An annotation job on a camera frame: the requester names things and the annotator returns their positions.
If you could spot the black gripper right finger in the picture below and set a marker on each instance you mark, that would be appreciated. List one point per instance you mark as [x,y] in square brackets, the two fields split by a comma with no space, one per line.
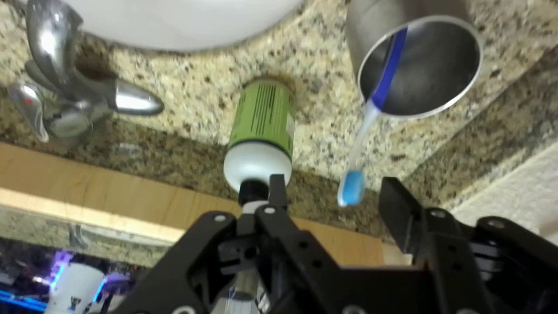
[489,267]

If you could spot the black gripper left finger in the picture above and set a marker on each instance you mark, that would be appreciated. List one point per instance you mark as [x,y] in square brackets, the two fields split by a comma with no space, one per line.
[259,261]

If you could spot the blue white toothbrush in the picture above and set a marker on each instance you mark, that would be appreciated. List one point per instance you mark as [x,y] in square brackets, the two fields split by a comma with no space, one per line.
[351,188]

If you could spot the grey metal cup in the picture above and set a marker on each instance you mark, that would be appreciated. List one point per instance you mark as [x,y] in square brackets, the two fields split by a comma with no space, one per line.
[413,57]

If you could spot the green soap dispenser bottle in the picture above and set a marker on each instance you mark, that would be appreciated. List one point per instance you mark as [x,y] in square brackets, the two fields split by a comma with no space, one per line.
[261,143]

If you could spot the wood framed mirror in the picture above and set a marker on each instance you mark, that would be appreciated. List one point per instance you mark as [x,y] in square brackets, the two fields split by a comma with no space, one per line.
[76,192]

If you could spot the white sink basin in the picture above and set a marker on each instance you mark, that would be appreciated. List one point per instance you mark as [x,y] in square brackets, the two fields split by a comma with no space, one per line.
[181,24]

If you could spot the chrome faucet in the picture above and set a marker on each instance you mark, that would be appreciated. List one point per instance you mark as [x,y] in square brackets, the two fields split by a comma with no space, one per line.
[62,103]

